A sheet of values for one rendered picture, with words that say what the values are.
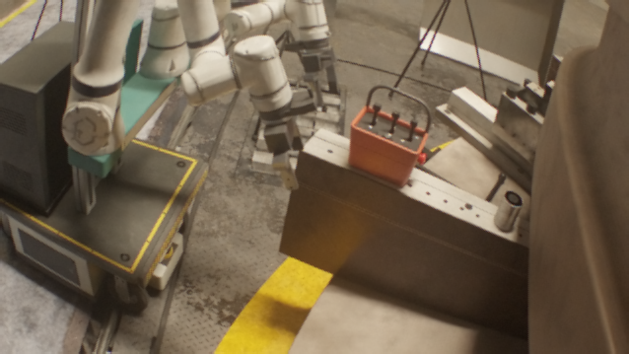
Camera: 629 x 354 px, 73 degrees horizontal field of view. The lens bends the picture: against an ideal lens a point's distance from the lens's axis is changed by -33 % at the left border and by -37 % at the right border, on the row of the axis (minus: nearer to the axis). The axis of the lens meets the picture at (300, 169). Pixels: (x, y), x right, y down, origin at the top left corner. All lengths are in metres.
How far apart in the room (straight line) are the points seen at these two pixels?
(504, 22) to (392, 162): 3.27
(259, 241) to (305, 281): 0.26
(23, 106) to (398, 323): 1.41
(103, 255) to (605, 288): 1.51
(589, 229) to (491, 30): 3.81
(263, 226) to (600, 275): 1.84
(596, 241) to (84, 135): 1.15
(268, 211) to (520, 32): 3.00
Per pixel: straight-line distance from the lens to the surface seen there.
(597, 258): 0.96
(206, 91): 1.28
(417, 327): 1.79
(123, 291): 1.95
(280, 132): 1.33
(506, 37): 4.77
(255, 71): 1.27
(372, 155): 1.61
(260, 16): 1.67
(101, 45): 1.21
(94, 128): 1.28
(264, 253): 2.35
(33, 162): 1.85
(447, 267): 1.73
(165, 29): 1.83
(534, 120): 2.51
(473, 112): 2.81
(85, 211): 1.95
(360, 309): 1.79
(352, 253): 1.80
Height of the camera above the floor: 1.62
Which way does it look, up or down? 35 degrees down
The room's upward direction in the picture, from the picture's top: 12 degrees clockwise
